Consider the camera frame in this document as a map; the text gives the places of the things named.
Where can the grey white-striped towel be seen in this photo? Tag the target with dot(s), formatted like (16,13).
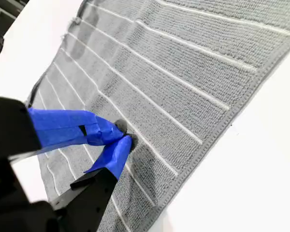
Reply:
(183,72)

